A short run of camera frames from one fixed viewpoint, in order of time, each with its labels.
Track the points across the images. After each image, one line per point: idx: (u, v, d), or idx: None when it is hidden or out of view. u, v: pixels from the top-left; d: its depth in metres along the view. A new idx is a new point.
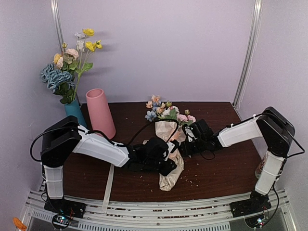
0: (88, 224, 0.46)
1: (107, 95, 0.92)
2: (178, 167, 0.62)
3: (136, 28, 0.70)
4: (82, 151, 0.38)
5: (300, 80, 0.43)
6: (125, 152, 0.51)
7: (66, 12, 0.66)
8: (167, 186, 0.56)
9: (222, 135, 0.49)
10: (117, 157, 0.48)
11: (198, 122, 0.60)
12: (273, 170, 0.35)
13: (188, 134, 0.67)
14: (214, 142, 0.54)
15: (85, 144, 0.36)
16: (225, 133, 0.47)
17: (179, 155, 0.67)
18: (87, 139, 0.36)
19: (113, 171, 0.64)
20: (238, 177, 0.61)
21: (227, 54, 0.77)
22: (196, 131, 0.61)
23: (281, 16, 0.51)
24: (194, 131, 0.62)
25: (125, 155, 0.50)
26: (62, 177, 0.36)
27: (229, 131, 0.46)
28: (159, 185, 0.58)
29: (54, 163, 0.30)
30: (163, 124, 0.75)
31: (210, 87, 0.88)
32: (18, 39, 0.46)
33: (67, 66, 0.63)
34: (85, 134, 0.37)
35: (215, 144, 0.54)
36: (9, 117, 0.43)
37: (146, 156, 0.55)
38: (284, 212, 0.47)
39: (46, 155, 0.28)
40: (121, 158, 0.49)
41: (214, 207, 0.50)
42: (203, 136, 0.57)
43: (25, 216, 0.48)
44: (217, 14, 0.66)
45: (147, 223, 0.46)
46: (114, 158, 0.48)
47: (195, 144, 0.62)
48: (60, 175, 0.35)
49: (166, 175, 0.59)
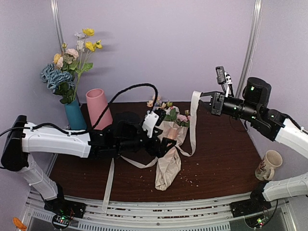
0: (88, 224, 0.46)
1: (107, 95, 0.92)
2: (175, 167, 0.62)
3: (136, 28, 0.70)
4: (34, 148, 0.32)
5: (300, 80, 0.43)
6: (85, 139, 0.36)
7: (66, 12, 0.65)
8: (162, 186, 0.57)
9: (286, 133, 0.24)
10: (75, 146, 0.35)
11: (266, 91, 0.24)
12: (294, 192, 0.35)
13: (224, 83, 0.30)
14: (272, 124, 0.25)
15: (31, 142, 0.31)
16: (291, 133, 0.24)
17: (177, 155, 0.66)
18: (29, 135, 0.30)
19: (113, 170, 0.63)
20: (238, 176, 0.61)
21: (227, 53, 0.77)
22: (247, 91, 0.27)
23: (282, 15, 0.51)
24: (253, 94, 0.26)
25: (83, 143, 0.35)
26: (41, 178, 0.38)
27: (296, 131, 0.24)
28: (154, 185, 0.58)
29: (18, 167, 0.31)
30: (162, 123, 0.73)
31: (211, 87, 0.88)
32: (17, 39, 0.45)
33: (67, 66, 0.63)
34: (31, 130, 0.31)
35: (272, 127, 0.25)
36: (8, 117, 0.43)
37: (116, 139, 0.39)
38: (284, 212, 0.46)
39: (5, 160, 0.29)
40: (80, 146, 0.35)
41: (214, 207, 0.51)
42: (262, 109, 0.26)
43: (25, 217, 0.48)
44: (218, 14, 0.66)
45: (146, 223, 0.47)
46: (74, 149, 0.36)
47: (236, 111, 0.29)
48: (36, 176, 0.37)
49: (163, 175, 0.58)
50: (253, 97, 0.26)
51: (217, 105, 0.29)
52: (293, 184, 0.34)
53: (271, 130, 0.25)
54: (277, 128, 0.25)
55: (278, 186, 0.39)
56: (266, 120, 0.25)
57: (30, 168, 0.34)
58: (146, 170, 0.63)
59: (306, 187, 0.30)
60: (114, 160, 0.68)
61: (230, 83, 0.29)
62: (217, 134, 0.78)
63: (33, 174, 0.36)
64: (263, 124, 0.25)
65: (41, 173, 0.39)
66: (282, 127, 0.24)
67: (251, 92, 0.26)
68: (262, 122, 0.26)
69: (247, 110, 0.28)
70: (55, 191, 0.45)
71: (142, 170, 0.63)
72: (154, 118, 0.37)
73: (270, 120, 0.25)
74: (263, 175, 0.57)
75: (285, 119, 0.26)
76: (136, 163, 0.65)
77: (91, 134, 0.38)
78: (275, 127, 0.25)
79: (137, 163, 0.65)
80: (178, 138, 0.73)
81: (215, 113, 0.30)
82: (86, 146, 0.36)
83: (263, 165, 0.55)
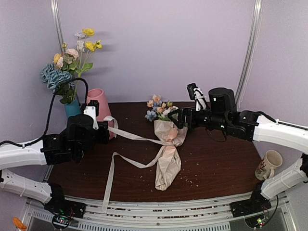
0: (88, 224, 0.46)
1: (107, 95, 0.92)
2: (176, 167, 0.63)
3: (136, 28, 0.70)
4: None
5: (300, 80, 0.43)
6: (39, 146, 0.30)
7: (66, 12, 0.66)
8: (162, 186, 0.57)
9: (262, 130, 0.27)
10: (30, 156, 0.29)
11: (227, 97, 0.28)
12: (288, 183, 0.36)
13: (196, 101, 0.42)
14: (245, 127, 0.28)
15: None
16: (267, 129, 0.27)
17: (177, 155, 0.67)
18: None
19: (113, 170, 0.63)
20: (238, 177, 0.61)
21: (227, 53, 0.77)
22: (211, 101, 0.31)
23: (282, 15, 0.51)
24: (218, 103, 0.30)
25: (37, 151, 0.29)
26: (24, 187, 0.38)
27: (272, 126, 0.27)
28: (154, 184, 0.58)
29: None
30: (162, 123, 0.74)
31: (211, 86, 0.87)
32: (18, 39, 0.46)
33: (67, 66, 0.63)
34: None
35: (246, 129, 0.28)
36: (8, 117, 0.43)
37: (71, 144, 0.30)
38: (284, 212, 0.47)
39: None
40: (34, 156, 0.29)
41: (214, 207, 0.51)
42: (230, 114, 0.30)
43: (24, 216, 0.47)
44: (217, 14, 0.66)
45: (146, 223, 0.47)
46: (31, 160, 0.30)
47: (207, 122, 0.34)
48: (19, 186, 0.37)
49: (163, 174, 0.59)
50: (219, 106, 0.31)
51: (187, 118, 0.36)
52: (287, 177, 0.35)
53: (246, 132, 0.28)
54: (251, 128, 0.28)
55: (275, 184, 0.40)
56: (238, 124, 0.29)
57: (6, 181, 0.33)
58: (146, 170, 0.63)
59: (299, 175, 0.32)
60: (114, 160, 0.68)
61: (198, 97, 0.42)
62: (216, 134, 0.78)
63: (14, 185, 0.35)
64: (237, 128, 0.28)
65: (23, 181, 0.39)
66: (256, 127, 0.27)
67: (215, 101, 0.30)
68: (235, 127, 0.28)
69: (216, 119, 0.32)
70: (47, 192, 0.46)
71: (142, 170, 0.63)
72: (92, 109, 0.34)
73: (242, 123, 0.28)
74: (263, 175, 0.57)
75: (258, 117, 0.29)
76: (136, 163, 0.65)
77: (45, 141, 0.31)
78: (250, 127, 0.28)
79: (137, 163, 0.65)
80: (178, 138, 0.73)
81: (189, 126, 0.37)
82: (41, 154, 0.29)
83: (263, 165, 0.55)
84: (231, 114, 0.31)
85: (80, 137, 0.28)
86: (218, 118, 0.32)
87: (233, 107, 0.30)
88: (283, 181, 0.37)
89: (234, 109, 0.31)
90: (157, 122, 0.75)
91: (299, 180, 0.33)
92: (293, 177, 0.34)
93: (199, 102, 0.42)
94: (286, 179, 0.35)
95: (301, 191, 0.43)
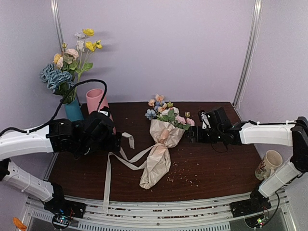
0: (88, 224, 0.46)
1: (107, 95, 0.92)
2: (164, 167, 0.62)
3: (136, 28, 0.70)
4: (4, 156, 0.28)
5: (300, 79, 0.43)
6: (44, 133, 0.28)
7: (66, 12, 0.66)
8: (147, 184, 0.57)
9: (244, 132, 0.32)
10: (35, 143, 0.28)
11: (217, 113, 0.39)
12: (284, 178, 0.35)
13: (203, 121, 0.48)
14: (234, 134, 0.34)
15: None
16: (249, 131, 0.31)
17: (167, 155, 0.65)
18: None
19: (110, 170, 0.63)
20: (238, 177, 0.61)
21: (227, 53, 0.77)
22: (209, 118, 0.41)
23: (282, 15, 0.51)
24: (211, 118, 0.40)
25: (42, 137, 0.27)
26: (29, 183, 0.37)
27: (252, 127, 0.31)
28: (139, 181, 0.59)
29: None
30: (158, 123, 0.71)
31: (211, 86, 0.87)
32: (18, 39, 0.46)
33: (67, 66, 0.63)
34: None
35: (234, 136, 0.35)
36: (8, 117, 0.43)
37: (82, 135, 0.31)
38: (284, 212, 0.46)
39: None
40: (40, 142, 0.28)
41: (214, 207, 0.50)
42: (221, 126, 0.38)
43: (25, 216, 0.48)
44: (218, 14, 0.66)
45: (147, 223, 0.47)
46: (36, 147, 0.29)
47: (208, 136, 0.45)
48: (23, 181, 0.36)
49: (148, 173, 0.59)
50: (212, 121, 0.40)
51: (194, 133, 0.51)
52: (281, 171, 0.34)
53: (233, 139, 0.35)
54: (237, 133, 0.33)
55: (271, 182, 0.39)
56: (228, 132, 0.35)
57: (12, 174, 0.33)
58: None
59: (290, 168, 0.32)
60: (114, 160, 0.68)
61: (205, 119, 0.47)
62: None
63: (19, 180, 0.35)
64: (227, 135, 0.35)
65: (27, 176, 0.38)
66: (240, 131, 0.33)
67: (210, 118, 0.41)
68: (226, 134, 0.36)
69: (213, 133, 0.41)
70: (50, 191, 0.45)
71: (142, 170, 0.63)
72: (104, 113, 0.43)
73: (232, 132, 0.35)
74: (262, 175, 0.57)
75: (246, 123, 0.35)
76: (130, 165, 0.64)
77: (51, 127, 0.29)
78: (236, 132, 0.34)
79: (132, 165, 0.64)
80: (171, 138, 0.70)
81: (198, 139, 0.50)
82: (46, 140, 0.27)
83: (263, 165, 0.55)
84: (223, 126, 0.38)
85: (95, 134, 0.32)
86: (215, 131, 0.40)
87: (223, 121, 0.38)
88: (276, 176, 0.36)
89: (225, 121, 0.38)
90: (153, 121, 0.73)
91: (292, 174, 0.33)
92: (287, 172, 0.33)
93: (205, 122, 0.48)
94: (280, 173, 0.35)
95: (301, 191, 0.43)
